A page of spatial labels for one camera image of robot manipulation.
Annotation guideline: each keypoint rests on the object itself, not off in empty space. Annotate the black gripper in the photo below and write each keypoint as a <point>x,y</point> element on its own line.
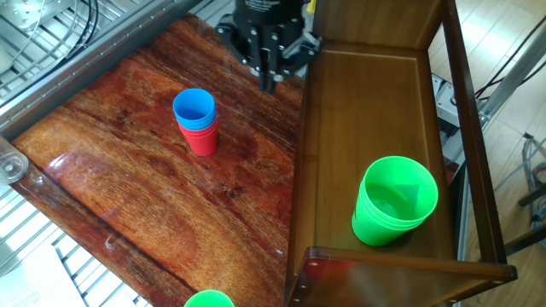
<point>268,15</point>

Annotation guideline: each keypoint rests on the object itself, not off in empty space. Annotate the blue plastic cup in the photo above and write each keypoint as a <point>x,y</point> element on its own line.
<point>194,108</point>

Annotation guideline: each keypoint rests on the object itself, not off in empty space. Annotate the red plastic cup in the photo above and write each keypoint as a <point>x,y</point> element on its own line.
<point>205,145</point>

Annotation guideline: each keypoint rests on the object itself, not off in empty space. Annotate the green plastic cup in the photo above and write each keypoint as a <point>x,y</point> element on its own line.
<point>375,226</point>

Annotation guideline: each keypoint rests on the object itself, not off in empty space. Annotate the dark wooden shelf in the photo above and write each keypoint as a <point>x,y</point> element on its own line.
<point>332,170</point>

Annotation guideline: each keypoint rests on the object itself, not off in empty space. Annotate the wood grain table mat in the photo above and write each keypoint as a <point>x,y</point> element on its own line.
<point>149,204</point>

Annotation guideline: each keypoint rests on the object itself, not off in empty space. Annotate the aluminium table leg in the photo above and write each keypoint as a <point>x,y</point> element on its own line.
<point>512,77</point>

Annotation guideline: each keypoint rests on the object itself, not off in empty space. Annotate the aluminium plate with cylinder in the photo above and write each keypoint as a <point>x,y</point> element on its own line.
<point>25,13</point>

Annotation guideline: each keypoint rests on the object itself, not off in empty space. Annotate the green cup at bottom edge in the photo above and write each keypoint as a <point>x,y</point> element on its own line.
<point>209,299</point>

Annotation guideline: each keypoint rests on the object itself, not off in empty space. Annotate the white paper sheet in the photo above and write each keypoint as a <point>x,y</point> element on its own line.
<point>34,281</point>

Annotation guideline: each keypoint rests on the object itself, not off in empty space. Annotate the grey switch box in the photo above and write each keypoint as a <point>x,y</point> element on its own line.
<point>445,106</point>

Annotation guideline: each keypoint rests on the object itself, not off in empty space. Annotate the aluminium frame rail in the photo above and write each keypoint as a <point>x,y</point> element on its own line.
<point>85,68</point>

